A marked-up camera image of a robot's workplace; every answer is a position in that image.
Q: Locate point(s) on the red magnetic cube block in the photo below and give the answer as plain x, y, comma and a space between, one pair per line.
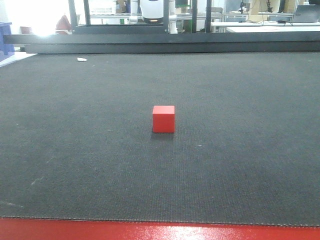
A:
163, 119

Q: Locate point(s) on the black woven table mat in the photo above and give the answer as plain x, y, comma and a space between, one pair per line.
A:
77, 140

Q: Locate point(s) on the white paper scrap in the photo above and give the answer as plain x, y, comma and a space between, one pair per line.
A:
80, 59

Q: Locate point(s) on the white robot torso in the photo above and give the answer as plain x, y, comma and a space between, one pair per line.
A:
155, 12

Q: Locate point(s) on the red object by window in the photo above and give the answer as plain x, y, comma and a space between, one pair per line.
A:
63, 26

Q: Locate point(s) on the white background table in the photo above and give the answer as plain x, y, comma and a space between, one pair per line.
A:
265, 27

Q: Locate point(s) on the grey laptop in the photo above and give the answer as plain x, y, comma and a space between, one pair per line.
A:
306, 14

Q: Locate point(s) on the black metal frame rail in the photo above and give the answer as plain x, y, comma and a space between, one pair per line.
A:
152, 39

